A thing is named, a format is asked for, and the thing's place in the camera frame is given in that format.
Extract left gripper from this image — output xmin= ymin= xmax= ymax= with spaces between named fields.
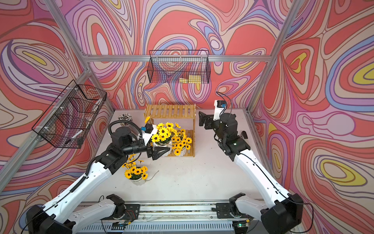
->
xmin=121 ymin=131 xmax=169 ymax=161

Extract sunflower pot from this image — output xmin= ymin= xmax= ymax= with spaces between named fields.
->
xmin=122 ymin=154 xmax=159 ymax=186
xmin=171 ymin=129 xmax=194 ymax=157
xmin=151 ymin=122 xmax=181 ymax=151

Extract wooden two-tier shelf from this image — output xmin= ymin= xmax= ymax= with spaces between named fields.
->
xmin=144 ymin=104 xmax=196 ymax=157

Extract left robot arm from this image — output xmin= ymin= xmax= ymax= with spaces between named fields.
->
xmin=24 ymin=120 xmax=170 ymax=234

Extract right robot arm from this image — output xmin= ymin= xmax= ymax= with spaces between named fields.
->
xmin=199 ymin=112 xmax=304 ymax=234

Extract grey black stapler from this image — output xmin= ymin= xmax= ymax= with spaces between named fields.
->
xmin=241 ymin=131 xmax=248 ymax=139

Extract clear cup of pencils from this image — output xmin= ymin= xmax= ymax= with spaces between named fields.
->
xmin=118 ymin=113 xmax=132 ymax=126

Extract yellow sticky notes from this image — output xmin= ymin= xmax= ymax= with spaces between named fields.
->
xmin=179 ymin=75 xmax=202 ymax=84

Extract white marker in basket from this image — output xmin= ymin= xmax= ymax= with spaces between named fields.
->
xmin=65 ymin=130 xmax=83 ymax=144

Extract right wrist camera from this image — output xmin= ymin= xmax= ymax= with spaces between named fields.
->
xmin=213 ymin=100 xmax=227 ymax=121

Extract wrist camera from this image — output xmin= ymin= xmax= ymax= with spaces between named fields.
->
xmin=213 ymin=100 xmax=227 ymax=121
xmin=141 ymin=123 xmax=157 ymax=145

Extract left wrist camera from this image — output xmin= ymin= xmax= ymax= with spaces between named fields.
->
xmin=141 ymin=123 xmax=157 ymax=145

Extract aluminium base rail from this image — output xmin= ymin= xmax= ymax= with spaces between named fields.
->
xmin=49 ymin=200 xmax=304 ymax=234

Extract back black wire basket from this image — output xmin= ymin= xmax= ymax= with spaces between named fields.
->
xmin=147 ymin=49 xmax=211 ymax=84

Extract black wire basket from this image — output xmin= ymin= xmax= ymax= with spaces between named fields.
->
xmin=32 ymin=81 xmax=107 ymax=149
xmin=147 ymin=49 xmax=211 ymax=84

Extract left black wire basket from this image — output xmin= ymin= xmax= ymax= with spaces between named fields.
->
xmin=32 ymin=81 xmax=107 ymax=149

